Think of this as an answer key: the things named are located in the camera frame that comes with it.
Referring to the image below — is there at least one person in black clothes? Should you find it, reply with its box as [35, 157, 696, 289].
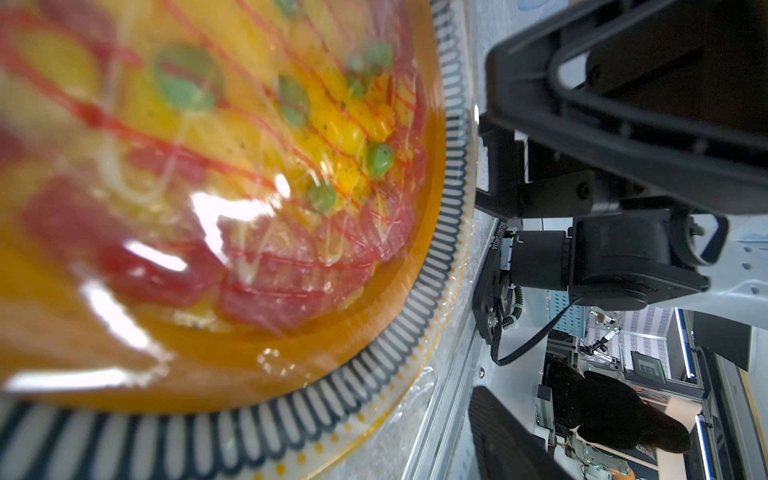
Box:
[544, 356, 691, 454]

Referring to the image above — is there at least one aluminium front rail frame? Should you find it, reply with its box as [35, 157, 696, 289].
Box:
[401, 305, 489, 479]

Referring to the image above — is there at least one clear plastic wrap sheet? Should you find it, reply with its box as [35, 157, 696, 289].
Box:
[0, 0, 499, 480]

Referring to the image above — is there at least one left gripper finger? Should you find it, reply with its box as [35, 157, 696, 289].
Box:
[468, 386, 571, 480]

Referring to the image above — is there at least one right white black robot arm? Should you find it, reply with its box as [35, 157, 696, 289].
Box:
[474, 1, 767, 366]

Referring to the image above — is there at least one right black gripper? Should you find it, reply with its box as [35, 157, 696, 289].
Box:
[476, 1, 767, 219]

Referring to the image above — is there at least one yellow plate with food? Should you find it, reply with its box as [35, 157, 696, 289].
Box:
[0, 0, 478, 480]

